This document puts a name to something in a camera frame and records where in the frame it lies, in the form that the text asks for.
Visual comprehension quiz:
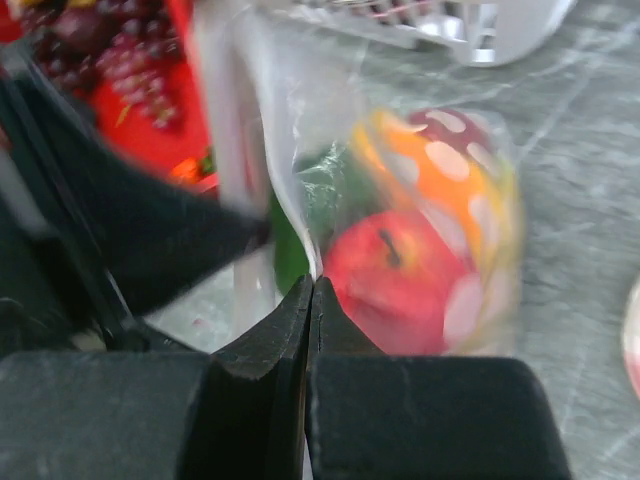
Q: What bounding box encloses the pink round plate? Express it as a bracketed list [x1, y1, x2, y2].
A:
[621, 278, 640, 397]

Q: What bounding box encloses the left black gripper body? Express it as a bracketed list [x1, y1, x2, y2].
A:
[1, 49, 150, 352]

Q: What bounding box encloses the purple grapes bunch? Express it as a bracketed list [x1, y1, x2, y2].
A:
[9, 0, 183, 130]

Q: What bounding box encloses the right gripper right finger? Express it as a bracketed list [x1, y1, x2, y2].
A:
[306, 279, 571, 479]

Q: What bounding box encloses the green bell pepper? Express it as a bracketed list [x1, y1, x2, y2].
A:
[270, 142, 386, 295]

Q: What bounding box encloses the white plastic basket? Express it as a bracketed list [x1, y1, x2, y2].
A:
[274, 0, 576, 68]

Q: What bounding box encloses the orange yellow mango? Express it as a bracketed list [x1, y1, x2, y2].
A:
[350, 108, 524, 272]

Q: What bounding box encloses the clear dotted zip bag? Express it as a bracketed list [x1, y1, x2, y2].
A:
[191, 0, 526, 357]

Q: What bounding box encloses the red plastic tray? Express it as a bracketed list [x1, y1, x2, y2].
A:
[1, 1, 218, 193]

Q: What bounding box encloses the red faceted apple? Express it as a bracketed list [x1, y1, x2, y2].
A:
[408, 108, 495, 170]

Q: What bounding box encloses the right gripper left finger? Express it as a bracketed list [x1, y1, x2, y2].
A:
[1, 277, 313, 479]

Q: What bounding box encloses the orange carrot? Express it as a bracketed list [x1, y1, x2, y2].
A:
[170, 148, 217, 185]

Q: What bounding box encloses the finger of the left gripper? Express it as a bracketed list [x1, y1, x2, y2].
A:
[29, 67, 270, 316]

